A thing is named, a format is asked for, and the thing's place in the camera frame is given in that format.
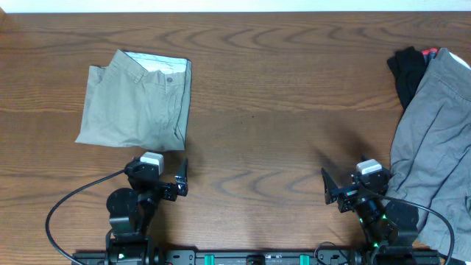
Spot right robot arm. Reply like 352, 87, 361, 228
314, 159, 419, 264

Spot khaki green shorts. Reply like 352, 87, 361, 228
76, 50, 192, 152

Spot light blue garment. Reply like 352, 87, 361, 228
450, 52, 471, 70

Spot black garment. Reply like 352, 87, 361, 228
386, 46, 428, 110

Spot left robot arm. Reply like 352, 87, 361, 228
104, 158, 188, 265

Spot grey shorts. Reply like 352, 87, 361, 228
386, 48, 470, 261

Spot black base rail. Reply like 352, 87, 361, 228
71, 250, 442, 265

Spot red garment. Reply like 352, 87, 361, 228
422, 48, 438, 56

